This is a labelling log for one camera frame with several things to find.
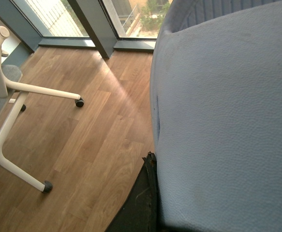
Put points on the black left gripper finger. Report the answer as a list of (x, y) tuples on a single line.
[(139, 211)]

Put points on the light blue slipper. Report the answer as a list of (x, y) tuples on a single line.
[(216, 109)]

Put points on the black window frame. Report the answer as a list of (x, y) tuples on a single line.
[(92, 16)]

